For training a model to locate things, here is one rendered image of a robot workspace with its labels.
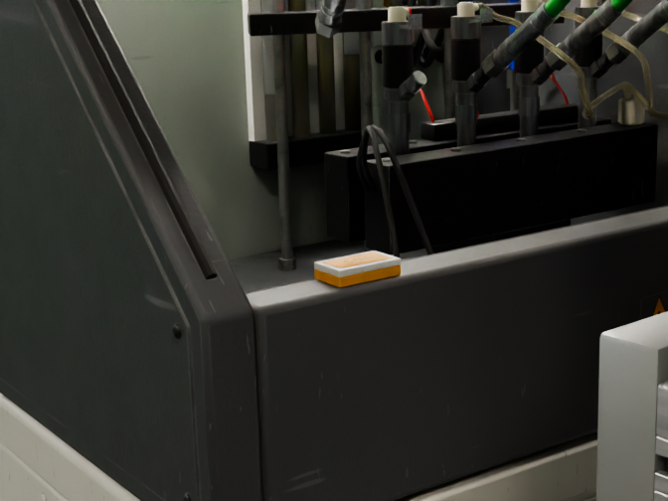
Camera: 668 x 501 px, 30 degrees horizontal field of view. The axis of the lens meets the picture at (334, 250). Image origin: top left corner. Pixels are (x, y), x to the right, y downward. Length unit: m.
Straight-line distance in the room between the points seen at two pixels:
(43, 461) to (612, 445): 0.59
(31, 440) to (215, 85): 0.46
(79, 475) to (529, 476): 0.34
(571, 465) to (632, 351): 0.43
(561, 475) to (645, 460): 0.41
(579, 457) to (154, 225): 0.39
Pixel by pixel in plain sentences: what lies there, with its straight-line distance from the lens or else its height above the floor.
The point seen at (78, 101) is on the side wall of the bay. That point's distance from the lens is 0.87.
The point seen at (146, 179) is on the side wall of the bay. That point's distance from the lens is 0.81.
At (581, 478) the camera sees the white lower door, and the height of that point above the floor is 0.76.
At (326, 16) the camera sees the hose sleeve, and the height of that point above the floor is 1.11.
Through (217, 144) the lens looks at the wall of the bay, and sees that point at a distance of 1.36.
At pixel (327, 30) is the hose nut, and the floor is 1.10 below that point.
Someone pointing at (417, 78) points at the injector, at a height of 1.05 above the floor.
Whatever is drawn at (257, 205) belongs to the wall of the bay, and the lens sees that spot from 1.39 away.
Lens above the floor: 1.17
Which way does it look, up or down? 14 degrees down
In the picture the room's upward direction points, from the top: 2 degrees counter-clockwise
